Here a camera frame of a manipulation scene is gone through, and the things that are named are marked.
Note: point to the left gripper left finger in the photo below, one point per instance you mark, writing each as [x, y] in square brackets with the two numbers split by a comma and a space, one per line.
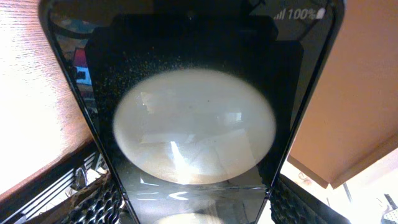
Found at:
[76, 189]

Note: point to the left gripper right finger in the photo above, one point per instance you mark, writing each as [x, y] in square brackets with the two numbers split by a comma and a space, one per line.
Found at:
[291, 204]

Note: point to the black smartphone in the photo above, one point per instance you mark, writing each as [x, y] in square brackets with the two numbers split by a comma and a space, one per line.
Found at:
[194, 105]

